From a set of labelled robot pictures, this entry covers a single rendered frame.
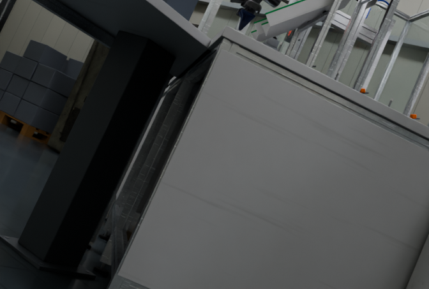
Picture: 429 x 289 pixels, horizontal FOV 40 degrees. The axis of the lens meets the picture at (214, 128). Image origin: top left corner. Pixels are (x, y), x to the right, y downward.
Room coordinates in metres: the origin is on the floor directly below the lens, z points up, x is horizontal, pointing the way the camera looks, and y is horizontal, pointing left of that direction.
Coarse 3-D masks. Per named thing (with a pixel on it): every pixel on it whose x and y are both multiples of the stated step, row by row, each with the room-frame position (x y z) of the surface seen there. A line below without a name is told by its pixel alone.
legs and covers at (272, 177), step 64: (256, 64) 1.52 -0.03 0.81; (192, 128) 1.49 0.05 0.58; (256, 128) 1.51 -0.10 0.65; (320, 128) 1.54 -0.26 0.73; (384, 128) 1.58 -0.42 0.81; (128, 192) 2.92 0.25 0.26; (192, 192) 1.50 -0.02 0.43; (256, 192) 1.52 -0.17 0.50; (320, 192) 1.55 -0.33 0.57; (384, 192) 1.57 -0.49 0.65; (128, 256) 1.49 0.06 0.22; (192, 256) 1.51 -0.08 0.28; (256, 256) 1.53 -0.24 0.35; (320, 256) 1.56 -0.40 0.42; (384, 256) 1.58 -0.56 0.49
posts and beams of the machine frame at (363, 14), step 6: (366, 12) 3.11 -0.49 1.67; (360, 18) 3.11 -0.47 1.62; (360, 24) 3.11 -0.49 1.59; (354, 30) 3.11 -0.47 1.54; (354, 36) 3.11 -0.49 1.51; (348, 42) 3.11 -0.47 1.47; (354, 42) 3.12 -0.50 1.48; (348, 48) 3.12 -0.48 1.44; (342, 54) 3.11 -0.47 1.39; (348, 54) 3.11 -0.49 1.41; (342, 60) 3.12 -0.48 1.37; (336, 66) 3.11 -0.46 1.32; (342, 66) 3.11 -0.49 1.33; (336, 72) 3.12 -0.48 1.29
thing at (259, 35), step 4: (260, 20) 1.92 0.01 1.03; (264, 20) 1.92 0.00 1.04; (256, 24) 1.92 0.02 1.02; (260, 24) 1.92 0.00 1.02; (300, 24) 2.00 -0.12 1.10; (256, 28) 1.92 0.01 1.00; (260, 28) 1.92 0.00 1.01; (292, 28) 2.02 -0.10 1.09; (296, 28) 2.04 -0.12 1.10; (252, 32) 2.05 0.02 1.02; (256, 32) 2.05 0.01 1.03; (260, 32) 1.92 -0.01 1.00; (280, 32) 2.01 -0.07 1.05; (284, 32) 2.03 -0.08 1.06; (256, 36) 2.05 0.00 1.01; (260, 36) 1.96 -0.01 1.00; (264, 36) 1.99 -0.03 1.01; (268, 36) 2.01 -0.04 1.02; (272, 36) 2.04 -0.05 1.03; (260, 40) 2.03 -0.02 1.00
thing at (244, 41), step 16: (224, 32) 1.48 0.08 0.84; (208, 48) 1.71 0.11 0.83; (256, 48) 1.50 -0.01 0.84; (272, 48) 1.50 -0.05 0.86; (288, 64) 1.51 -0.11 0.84; (304, 64) 1.52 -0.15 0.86; (176, 80) 2.67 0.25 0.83; (320, 80) 1.53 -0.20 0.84; (352, 96) 1.54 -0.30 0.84; (384, 112) 1.56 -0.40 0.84; (416, 128) 1.57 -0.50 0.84
